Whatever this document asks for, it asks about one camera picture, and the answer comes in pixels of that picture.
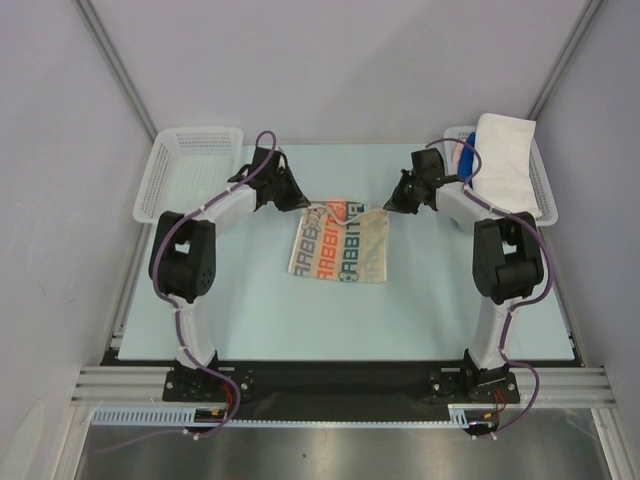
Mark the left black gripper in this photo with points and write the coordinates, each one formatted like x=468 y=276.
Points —
x=295 y=200

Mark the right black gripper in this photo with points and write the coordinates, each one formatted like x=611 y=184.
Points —
x=407 y=187

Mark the rabbit print towel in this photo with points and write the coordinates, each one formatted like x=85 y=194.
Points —
x=343 y=241

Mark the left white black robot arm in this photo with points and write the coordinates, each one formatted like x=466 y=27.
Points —
x=183 y=261

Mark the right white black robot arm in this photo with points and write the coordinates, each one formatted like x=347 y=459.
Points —
x=507 y=265

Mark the blue towel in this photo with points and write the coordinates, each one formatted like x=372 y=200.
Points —
x=466 y=159

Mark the pink towel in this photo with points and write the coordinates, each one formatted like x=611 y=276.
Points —
x=456 y=156

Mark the white towel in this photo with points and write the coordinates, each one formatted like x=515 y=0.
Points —
x=504 y=144

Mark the left white plastic basket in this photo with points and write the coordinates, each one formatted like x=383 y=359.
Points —
x=187 y=166

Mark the white plastic basket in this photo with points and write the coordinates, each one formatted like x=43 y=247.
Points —
x=187 y=166
x=537 y=173

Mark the right white plastic basket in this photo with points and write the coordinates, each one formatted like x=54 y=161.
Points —
x=537 y=173

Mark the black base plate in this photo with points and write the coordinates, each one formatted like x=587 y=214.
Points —
x=328 y=391

